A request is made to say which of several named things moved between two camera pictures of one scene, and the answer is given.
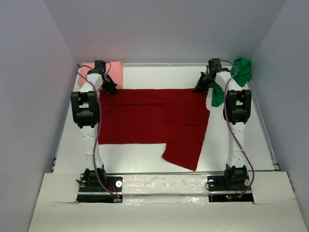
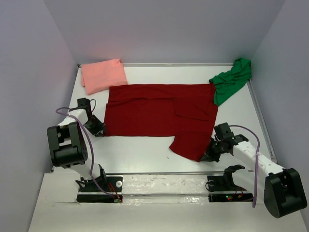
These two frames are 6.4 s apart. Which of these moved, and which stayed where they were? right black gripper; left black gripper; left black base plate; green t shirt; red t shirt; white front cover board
Moved: right black gripper; left black gripper; red t shirt
Stayed: white front cover board; left black base plate; green t shirt
